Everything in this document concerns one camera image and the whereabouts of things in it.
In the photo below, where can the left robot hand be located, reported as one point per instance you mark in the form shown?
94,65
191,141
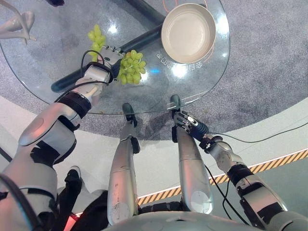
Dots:
107,57

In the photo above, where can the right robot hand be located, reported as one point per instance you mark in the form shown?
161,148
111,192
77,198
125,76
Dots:
193,126

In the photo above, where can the green grape bunch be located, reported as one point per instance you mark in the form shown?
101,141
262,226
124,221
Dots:
97,38
132,68

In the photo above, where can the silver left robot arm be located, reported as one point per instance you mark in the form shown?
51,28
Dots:
45,134

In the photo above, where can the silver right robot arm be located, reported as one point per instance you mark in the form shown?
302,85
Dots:
260,197

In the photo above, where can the beige round plate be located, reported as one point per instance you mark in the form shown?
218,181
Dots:
188,33

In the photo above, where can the green grape bunch, small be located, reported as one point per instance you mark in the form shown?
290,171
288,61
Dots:
97,38

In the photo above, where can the black table base bars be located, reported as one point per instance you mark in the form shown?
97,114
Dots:
138,41

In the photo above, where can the silver right robot leg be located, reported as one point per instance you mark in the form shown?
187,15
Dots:
192,163

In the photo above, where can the silver robot leg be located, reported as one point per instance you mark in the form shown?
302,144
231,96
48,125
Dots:
121,173
192,163

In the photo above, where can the round glass table top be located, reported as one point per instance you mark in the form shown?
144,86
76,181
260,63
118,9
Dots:
60,53

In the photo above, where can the silver left robot leg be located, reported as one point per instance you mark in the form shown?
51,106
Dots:
121,173

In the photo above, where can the yellow black hazard tape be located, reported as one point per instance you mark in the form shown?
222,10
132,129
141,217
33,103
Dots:
272,162

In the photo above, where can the white curved sculpture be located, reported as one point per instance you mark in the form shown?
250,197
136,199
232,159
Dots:
18,25

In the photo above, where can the silver robot torso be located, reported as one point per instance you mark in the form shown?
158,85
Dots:
180,223

